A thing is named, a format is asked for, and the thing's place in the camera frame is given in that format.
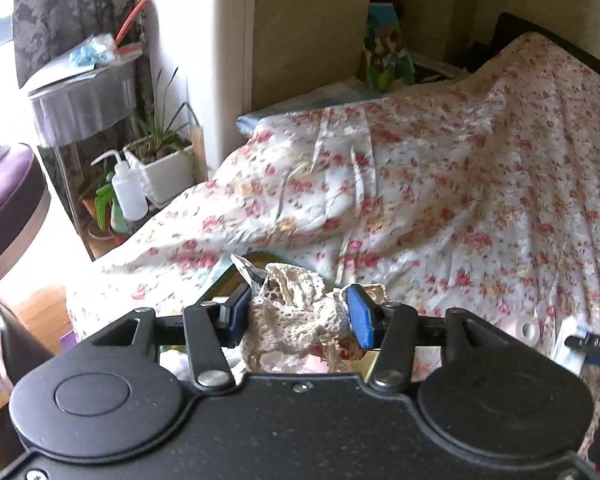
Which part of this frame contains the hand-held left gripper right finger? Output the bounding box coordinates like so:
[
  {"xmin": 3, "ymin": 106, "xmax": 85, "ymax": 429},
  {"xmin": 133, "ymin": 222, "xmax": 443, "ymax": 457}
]
[{"xmin": 345, "ymin": 282, "xmax": 511, "ymax": 392}]

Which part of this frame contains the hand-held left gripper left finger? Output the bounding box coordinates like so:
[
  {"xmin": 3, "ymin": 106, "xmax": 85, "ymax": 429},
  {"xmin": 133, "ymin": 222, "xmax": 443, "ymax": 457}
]
[{"xmin": 92, "ymin": 282, "xmax": 253, "ymax": 393}]

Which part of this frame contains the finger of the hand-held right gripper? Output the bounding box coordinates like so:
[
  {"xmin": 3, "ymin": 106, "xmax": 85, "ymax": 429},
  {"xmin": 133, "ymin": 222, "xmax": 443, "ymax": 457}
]
[{"xmin": 564, "ymin": 332, "xmax": 600, "ymax": 373}]

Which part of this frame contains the cream lace cloth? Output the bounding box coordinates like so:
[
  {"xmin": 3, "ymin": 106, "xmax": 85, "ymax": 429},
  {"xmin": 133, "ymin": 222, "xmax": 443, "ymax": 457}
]
[{"xmin": 240, "ymin": 262, "xmax": 388, "ymax": 375}]

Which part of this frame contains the pink cloth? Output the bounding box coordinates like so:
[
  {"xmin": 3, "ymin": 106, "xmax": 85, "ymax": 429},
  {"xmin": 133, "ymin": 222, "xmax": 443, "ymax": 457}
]
[{"xmin": 292, "ymin": 355, "xmax": 331, "ymax": 375}]

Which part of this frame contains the clear plastic wrapper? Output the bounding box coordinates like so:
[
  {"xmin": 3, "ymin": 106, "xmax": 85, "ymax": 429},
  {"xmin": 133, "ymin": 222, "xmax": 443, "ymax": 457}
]
[{"xmin": 230, "ymin": 254, "xmax": 271, "ymax": 301}]

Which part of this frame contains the white tape roll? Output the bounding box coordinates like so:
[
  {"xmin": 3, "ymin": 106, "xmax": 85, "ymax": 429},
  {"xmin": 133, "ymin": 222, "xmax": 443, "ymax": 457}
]
[{"xmin": 512, "ymin": 317, "xmax": 543, "ymax": 345}]

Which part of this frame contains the floral bed sheet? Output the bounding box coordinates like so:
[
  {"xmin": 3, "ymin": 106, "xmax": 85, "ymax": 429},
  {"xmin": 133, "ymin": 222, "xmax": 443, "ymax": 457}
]
[{"xmin": 65, "ymin": 31, "xmax": 600, "ymax": 461}]

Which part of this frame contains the white squeeze bottle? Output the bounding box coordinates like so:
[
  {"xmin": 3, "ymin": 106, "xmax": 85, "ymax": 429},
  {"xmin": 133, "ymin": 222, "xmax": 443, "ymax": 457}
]
[{"xmin": 91, "ymin": 149, "xmax": 150, "ymax": 222}]

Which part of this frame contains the green plant in white pot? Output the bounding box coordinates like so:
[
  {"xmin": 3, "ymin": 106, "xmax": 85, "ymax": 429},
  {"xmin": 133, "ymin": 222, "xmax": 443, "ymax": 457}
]
[{"xmin": 122, "ymin": 66, "xmax": 203, "ymax": 206}]

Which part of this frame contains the small terracotta pot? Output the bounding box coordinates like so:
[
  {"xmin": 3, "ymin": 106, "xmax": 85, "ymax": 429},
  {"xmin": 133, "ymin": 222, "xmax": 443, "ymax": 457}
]
[{"xmin": 82, "ymin": 196, "xmax": 103, "ymax": 228}]

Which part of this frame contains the light blue pillow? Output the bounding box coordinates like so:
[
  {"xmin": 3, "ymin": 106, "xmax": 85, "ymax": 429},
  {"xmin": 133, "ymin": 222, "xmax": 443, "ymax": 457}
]
[{"xmin": 236, "ymin": 91, "xmax": 376, "ymax": 137}]

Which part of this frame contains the purple round stool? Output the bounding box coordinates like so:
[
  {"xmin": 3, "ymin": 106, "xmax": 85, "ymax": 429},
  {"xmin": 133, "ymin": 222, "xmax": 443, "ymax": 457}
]
[{"xmin": 0, "ymin": 142, "xmax": 52, "ymax": 286}]

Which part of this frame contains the grey round side table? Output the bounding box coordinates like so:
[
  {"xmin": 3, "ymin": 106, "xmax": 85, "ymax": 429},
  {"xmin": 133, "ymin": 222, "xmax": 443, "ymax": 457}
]
[{"xmin": 27, "ymin": 52, "xmax": 141, "ymax": 261}]

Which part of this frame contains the colourful printed bag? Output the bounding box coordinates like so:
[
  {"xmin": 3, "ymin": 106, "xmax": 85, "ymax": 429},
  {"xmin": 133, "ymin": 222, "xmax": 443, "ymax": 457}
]
[{"xmin": 362, "ymin": 2, "xmax": 417, "ymax": 93}]

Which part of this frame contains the white wooden cabinet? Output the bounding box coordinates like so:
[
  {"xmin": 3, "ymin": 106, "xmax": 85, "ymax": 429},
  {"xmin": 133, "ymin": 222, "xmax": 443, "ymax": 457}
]
[{"xmin": 146, "ymin": 0, "xmax": 376, "ymax": 181}]

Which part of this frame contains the light blue cloth bundle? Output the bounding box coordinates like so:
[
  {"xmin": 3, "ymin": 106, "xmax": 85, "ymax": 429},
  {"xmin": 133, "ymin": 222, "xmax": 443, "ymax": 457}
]
[{"xmin": 67, "ymin": 34, "xmax": 117, "ymax": 68}]

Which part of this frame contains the orange tube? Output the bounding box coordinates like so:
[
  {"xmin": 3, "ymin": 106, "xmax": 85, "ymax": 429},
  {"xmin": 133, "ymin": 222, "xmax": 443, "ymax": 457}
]
[{"xmin": 112, "ymin": 0, "xmax": 150, "ymax": 43}]

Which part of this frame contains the dark bed headboard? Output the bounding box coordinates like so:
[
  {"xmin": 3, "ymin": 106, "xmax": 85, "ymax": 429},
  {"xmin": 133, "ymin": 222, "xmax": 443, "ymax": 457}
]
[{"xmin": 462, "ymin": 11, "xmax": 600, "ymax": 91}]

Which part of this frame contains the grey patterned curtain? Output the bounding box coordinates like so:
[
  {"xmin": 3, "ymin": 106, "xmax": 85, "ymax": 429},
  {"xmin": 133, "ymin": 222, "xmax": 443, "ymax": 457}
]
[{"xmin": 12, "ymin": 0, "xmax": 148, "ymax": 88}]

